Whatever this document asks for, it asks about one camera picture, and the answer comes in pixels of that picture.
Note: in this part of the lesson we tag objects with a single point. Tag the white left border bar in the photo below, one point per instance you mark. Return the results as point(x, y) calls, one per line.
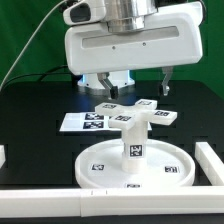
point(2, 156)

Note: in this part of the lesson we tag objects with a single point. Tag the white marker tag sheet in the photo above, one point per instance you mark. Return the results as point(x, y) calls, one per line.
point(85, 121)

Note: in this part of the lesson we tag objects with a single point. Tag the white round table top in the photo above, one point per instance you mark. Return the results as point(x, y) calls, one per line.
point(100, 166)

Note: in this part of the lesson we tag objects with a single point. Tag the white front border bar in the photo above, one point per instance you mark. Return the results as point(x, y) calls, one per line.
point(108, 202)

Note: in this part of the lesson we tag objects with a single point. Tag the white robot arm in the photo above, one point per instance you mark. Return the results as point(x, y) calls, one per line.
point(107, 39)

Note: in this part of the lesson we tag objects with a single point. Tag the white cross-shaped table base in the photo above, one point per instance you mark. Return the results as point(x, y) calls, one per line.
point(142, 113)

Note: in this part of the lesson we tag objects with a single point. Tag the white right border bar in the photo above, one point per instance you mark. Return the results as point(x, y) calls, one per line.
point(211, 164)

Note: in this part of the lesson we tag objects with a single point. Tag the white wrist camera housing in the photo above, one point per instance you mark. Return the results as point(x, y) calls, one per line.
point(85, 12)

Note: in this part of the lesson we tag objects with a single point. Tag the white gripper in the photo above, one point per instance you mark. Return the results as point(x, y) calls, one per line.
point(136, 34)

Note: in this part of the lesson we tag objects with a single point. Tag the white border bar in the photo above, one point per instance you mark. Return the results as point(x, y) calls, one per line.
point(211, 164)
point(108, 202)
point(2, 156)

